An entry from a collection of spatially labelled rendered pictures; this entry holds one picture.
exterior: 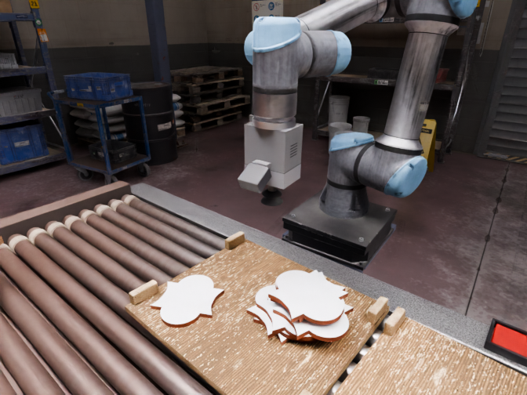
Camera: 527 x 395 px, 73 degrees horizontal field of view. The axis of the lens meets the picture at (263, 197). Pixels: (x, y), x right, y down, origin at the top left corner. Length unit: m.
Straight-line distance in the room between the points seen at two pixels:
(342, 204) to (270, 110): 0.52
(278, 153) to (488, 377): 0.50
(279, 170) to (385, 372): 0.38
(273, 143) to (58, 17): 5.09
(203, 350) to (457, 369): 0.43
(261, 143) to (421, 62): 0.46
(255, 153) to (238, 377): 0.37
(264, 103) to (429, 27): 0.46
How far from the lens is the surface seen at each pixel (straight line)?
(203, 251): 0.96
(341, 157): 1.01
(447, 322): 0.84
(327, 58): 0.65
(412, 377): 0.68
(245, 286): 0.80
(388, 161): 0.93
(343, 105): 5.22
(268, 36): 0.58
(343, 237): 0.97
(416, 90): 0.93
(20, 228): 1.24
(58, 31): 5.56
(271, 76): 0.58
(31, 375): 0.77
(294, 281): 0.71
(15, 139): 4.71
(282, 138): 0.59
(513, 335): 0.85
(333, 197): 1.05
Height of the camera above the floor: 1.44
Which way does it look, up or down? 25 degrees down
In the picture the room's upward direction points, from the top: straight up
